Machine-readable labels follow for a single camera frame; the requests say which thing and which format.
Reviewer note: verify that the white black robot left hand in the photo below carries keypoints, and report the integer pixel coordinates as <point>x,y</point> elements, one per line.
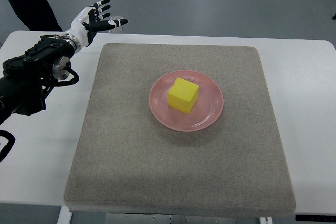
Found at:
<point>91,20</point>

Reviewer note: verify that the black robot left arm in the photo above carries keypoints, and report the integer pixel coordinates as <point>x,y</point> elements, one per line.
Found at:
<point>30,78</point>

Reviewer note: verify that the pink plate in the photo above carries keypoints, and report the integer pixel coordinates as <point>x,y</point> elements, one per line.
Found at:
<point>205,111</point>

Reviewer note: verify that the white table leg frame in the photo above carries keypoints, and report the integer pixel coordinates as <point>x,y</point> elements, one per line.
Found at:
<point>65,216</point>

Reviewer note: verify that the grey felt mat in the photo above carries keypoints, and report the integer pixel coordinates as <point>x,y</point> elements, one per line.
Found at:
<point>126,161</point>

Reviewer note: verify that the lower silver floor plate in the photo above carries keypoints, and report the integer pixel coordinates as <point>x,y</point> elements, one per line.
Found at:
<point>117,30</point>

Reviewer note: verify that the yellow foam block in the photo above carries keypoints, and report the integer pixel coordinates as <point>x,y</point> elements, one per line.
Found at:
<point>182,95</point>

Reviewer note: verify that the black trouser leg of person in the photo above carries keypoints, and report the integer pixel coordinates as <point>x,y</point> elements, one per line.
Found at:
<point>36,15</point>

